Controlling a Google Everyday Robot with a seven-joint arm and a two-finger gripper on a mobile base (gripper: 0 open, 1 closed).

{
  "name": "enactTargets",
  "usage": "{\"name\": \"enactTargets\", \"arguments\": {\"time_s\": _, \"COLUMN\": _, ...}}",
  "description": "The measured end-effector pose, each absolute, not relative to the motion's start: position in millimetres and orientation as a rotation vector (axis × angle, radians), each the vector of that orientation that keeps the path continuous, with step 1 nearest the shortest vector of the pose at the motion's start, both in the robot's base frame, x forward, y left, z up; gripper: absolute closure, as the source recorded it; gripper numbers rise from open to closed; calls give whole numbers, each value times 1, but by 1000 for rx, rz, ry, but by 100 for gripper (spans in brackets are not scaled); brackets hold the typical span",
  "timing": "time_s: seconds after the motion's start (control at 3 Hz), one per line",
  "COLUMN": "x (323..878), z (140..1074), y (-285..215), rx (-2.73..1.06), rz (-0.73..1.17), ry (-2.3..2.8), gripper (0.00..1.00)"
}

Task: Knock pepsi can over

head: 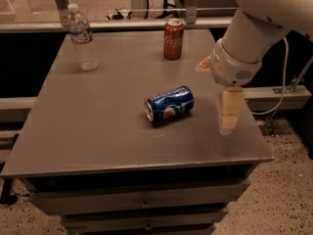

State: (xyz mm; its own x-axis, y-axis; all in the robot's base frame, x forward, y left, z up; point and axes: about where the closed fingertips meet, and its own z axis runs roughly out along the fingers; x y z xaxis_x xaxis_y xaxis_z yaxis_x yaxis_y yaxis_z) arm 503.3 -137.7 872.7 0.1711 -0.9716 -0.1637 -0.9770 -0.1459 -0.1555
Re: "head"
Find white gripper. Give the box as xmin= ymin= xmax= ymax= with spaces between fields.
xmin=196 ymin=39 xmax=261 ymax=135

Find blue pepsi can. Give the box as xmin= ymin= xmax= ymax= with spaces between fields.
xmin=144 ymin=86 xmax=195 ymax=123

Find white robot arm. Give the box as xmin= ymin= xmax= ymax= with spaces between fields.
xmin=196 ymin=0 xmax=313 ymax=135

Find red coca-cola can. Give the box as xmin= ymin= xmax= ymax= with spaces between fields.
xmin=163 ymin=19 xmax=184 ymax=60

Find grey drawer cabinet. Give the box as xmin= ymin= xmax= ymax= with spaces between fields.
xmin=2 ymin=29 xmax=272 ymax=235

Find clear plastic water bottle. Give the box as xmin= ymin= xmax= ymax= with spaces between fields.
xmin=67 ymin=3 xmax=99 ymax=71

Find lower grey drawer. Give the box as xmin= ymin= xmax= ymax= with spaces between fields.
xmin=62 ymin=208 xmax=228 ymax=233

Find grey drawer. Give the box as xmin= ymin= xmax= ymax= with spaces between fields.
xmin=29 ymin=178 xmax=250 ymax=215
xmin=62 ymin=208 xmax=228 ymax=233

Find upper grey drawer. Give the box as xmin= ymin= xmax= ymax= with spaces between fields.
xmin=29 ymin=178 xmax=250 ymax=215

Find white cable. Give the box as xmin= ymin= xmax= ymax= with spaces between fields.
xmin=250 ymin=36 xmax=290 ymax=117

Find metal rail frame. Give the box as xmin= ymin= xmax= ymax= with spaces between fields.
xmin=0 ymin=17 xmax=232 ymax=33

